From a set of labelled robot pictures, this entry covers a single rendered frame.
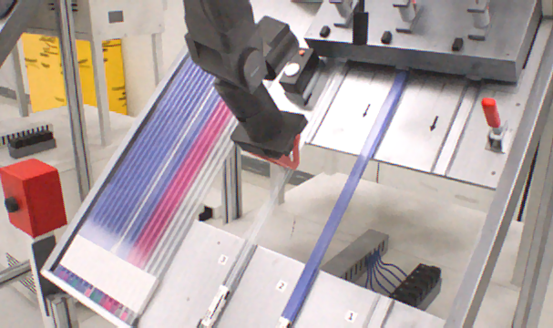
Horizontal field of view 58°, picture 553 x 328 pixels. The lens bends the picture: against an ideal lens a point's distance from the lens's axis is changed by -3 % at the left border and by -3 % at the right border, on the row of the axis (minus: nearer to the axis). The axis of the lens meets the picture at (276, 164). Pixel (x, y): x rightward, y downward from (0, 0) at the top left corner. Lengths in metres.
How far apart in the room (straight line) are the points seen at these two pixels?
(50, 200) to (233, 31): 0.89
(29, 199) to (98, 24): 0.77
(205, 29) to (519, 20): 0.43
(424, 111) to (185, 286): 0.44
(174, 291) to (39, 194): 0.60
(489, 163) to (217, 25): 0.39
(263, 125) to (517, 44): 0.35
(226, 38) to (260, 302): 0.37
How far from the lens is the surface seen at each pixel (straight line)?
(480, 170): 0.71
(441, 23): 0.80
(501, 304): 1.11
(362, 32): 0.73
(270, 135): 0.70
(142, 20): 1.99
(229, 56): 0.56
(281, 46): 0.68
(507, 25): 0.78
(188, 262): 0.82
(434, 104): 0.78
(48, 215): 1.36
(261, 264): 0.75
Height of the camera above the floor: 1.23
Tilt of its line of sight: 21 degrees down
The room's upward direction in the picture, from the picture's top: straight up
